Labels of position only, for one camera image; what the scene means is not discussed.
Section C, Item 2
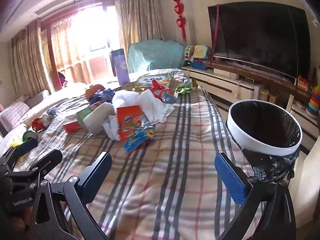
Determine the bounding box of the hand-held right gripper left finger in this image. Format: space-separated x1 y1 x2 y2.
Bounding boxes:
31 151 113 240

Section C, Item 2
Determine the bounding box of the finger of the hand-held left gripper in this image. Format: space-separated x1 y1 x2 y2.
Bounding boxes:
12 149 63 179
0 137 39 165

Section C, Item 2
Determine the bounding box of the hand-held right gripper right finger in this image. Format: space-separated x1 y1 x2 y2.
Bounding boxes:
214 152 297 240

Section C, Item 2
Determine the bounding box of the white bin with black bag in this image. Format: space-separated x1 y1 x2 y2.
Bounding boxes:
225 99 303 183

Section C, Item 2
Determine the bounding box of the person's left hand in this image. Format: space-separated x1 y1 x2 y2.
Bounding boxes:
2 208 38 233

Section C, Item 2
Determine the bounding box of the green round cup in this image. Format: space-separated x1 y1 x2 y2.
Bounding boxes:
22 130 38 142

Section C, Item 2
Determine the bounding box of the pink plaid cushion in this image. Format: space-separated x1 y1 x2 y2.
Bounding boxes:
0 102 31 133

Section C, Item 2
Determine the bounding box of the red flat box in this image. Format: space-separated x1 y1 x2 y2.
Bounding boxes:
62 120 84 133

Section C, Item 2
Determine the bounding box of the crumpled white wrapper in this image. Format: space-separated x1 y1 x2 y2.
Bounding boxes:
104 115 121 141

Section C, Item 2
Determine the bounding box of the light grey sofa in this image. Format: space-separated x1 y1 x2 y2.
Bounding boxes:
0 89 52 143

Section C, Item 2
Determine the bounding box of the blue printed foil packet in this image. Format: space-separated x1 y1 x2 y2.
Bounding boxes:
122 127 155 153

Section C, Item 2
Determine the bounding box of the grey paper roll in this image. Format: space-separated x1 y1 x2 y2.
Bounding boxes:
82 104 117 136

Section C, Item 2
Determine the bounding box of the green box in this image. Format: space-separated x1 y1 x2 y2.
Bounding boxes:
76 107 93 128

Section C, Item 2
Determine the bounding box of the orange-red printed packet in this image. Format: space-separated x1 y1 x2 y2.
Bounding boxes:
117 105 144 143

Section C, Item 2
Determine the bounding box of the plaid blanket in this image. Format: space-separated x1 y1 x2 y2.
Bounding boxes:
0 69 263 240

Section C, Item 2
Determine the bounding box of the blue foil wrapper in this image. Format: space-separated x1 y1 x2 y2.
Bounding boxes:
89 89 115 105

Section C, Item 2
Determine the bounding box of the red apple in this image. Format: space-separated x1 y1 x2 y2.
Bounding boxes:
86 84 105 102

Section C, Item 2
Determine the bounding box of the beige patterned curtain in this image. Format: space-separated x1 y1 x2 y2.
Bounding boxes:
115 0 163 57
10 20 54 96

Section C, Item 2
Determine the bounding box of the white plastic bag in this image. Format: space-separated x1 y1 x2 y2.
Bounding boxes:
139 90 175 128

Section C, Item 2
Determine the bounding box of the white television stand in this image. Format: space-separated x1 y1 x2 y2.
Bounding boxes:
181 59 320 155

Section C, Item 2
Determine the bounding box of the green snack packet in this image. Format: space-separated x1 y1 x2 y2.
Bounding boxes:
176 79 198 95

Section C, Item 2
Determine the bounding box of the sheer orange curtain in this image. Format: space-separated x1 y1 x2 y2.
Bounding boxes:
50 17 77 80

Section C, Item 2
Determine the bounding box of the crumpled red snack packet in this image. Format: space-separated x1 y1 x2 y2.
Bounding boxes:
151 79 179 104

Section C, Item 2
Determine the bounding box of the illustrated children's book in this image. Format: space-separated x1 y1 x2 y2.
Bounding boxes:
136 73 173 83

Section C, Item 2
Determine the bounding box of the purple water bottle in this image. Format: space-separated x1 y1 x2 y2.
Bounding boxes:
109 49 130 85

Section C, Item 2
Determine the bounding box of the blue toy block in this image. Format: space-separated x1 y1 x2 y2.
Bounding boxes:
191 58 209 70

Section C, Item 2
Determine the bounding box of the red toy telephone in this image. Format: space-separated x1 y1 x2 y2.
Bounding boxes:
297 75 308 90

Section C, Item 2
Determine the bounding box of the yellow toy cash register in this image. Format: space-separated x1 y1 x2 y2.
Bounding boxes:
194 45 212 59

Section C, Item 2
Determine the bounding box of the white lattice ball toy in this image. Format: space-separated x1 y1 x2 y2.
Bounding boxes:
184 45 195 60

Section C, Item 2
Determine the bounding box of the teal flowered furniture cover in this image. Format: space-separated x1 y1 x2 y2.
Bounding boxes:
127 39 187 73

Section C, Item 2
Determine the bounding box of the black flat screen television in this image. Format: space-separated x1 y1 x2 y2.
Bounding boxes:
207 2 316 85

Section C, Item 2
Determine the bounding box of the pink ribbon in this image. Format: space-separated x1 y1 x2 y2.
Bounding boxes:
214 4 222 62

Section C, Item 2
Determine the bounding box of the red heart hanging decoration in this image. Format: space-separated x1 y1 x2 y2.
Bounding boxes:
171 0 188 43

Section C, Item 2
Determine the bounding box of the rainbow stacking ring toy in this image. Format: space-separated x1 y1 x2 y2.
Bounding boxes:
309 86 320 117

